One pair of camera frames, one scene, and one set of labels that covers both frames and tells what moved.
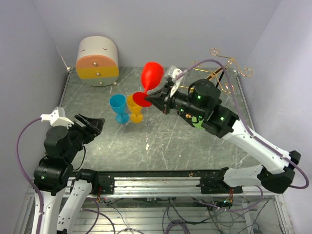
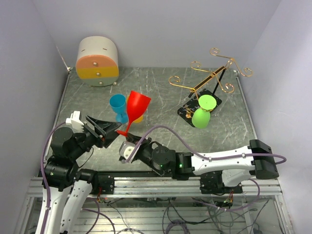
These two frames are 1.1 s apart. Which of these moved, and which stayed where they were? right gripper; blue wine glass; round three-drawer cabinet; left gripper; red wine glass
Moved: right gripper; left gripper; red wine glass
Stayed: round three-drawer cabinet; blue wine glass
